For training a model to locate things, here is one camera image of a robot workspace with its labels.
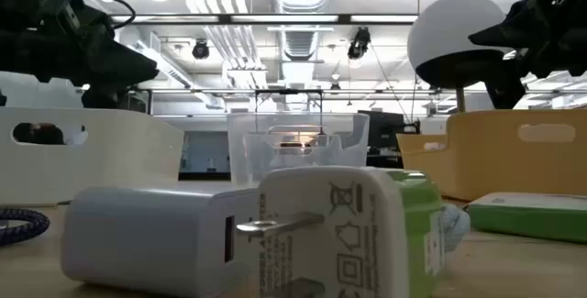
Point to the yellow plastic bin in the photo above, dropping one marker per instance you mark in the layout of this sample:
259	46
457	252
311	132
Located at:
495	165

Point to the white plastic bin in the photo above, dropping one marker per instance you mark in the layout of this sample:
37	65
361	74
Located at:
119	156

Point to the white USB wall charger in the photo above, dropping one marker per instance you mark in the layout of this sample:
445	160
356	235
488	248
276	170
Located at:
147	234

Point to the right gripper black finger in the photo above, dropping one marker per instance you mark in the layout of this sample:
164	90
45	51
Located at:
516	51
506	36

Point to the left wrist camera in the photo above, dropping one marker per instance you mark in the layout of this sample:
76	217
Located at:
64	11

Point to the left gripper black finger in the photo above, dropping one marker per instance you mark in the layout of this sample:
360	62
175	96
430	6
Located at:
130	64
130	80

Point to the distant black frame rig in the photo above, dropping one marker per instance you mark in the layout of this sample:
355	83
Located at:
289	91
137	101

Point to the black monitor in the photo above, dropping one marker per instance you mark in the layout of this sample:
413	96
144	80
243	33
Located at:
387	133

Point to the green and white packaged box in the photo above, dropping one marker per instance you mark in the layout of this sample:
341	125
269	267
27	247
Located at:
527	217

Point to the clear plastic bin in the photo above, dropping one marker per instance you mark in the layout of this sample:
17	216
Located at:
293	146

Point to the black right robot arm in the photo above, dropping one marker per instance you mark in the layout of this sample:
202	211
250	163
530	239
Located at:
582	36

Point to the black ceiling spotlight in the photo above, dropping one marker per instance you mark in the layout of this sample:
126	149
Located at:
200	49
359	43

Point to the green and white charger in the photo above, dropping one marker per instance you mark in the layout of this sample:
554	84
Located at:
367	234

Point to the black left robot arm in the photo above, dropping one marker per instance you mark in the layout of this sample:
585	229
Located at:
11	23

